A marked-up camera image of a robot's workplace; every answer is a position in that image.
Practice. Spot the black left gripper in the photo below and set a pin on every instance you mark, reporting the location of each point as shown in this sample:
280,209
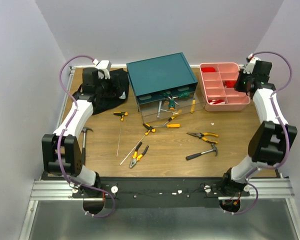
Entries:
115,90

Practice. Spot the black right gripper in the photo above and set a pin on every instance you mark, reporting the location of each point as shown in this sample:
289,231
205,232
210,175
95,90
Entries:
241,81

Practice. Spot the pink compartment tray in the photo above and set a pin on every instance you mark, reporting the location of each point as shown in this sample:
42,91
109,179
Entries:
212,87

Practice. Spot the silver T-handle wrench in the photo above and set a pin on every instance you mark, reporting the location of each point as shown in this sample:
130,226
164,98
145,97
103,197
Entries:
160,109

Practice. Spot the yellow black long rod driver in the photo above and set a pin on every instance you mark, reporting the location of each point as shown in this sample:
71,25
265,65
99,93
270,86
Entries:
149,129

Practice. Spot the teal drawer cabinet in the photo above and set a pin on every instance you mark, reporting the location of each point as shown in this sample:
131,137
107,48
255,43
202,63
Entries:
150,78

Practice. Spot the clear drawer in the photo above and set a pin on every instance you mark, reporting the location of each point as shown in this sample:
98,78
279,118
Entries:
148,110

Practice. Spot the green screwdriver short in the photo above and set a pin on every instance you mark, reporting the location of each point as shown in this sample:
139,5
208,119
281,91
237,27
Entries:
171,104

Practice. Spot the small green screwdriver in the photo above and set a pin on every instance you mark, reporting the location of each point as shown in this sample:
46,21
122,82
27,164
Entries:
184,94

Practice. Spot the yellow screwdriver small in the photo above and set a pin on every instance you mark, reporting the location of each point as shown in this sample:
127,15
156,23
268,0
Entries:
171,125

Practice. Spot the yellow screwdriver large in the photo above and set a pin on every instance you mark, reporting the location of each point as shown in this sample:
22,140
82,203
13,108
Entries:
172,118

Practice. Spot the green screwdriver long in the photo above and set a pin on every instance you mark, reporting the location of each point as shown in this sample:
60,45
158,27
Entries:
166,96

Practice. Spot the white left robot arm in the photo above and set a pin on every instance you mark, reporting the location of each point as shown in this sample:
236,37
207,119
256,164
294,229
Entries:
61,152

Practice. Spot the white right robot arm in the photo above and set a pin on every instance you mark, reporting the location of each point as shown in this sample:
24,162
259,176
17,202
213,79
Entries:
273,139

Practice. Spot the black cloth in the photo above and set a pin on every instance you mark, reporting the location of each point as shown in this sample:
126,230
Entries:
96,90

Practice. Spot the red block middle compartment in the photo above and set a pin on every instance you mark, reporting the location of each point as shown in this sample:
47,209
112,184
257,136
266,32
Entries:
229,83

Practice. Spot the red block compartment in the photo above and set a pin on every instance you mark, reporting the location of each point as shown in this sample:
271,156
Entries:
208,69
229,83

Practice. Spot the red white item lower compartment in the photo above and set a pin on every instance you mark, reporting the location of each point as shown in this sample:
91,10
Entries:
217,102

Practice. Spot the red block top compartment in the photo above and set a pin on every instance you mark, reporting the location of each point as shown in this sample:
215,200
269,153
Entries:
208,69

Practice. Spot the yellow long nose pliers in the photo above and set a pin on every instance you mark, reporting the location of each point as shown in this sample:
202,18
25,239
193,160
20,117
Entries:
203,136

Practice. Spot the yellow black combination pliers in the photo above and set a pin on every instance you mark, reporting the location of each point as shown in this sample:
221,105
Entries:
137,157

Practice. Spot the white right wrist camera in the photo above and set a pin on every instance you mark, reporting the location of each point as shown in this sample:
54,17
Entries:
251,62

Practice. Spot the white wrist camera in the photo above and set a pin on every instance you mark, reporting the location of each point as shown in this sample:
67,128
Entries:
251,62
103,67

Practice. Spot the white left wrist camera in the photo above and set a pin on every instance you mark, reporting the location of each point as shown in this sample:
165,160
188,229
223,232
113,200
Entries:
103,67

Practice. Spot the yellow black T-handle long driver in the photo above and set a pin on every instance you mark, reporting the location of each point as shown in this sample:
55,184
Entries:
122,115

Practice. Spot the black handled claw hammer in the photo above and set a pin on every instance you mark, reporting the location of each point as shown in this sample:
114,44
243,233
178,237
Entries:
213,149

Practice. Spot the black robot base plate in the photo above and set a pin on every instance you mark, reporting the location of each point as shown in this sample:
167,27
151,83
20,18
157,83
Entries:
165,192

